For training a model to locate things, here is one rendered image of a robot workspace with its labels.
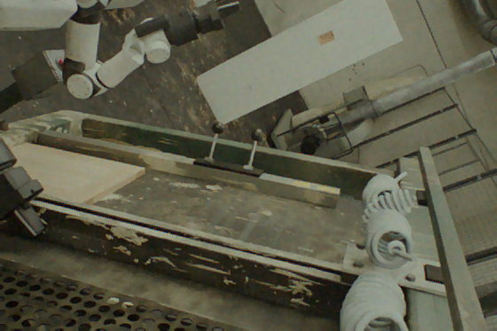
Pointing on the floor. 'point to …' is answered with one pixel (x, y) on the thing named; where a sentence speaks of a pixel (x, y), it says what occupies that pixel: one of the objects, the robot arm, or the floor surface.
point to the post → (10, 97)
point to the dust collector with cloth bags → (335, 121)
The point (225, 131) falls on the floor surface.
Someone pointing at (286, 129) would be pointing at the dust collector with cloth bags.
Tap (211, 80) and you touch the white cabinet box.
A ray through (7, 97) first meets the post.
